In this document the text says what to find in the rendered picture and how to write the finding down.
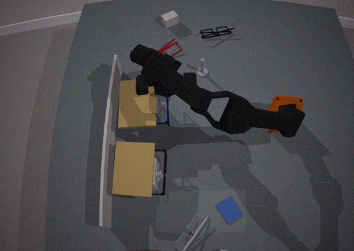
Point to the red glasses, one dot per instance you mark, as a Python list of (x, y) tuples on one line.
[(171, 49)]

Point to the blue flat rectangular panel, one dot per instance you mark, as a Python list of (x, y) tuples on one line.
[(229, 210)]

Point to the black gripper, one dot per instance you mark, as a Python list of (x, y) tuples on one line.
[(142, 86)]

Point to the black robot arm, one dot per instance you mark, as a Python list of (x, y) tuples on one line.
[(238, 116)]

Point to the black glasses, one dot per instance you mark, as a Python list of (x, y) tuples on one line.
[(208, 33)]

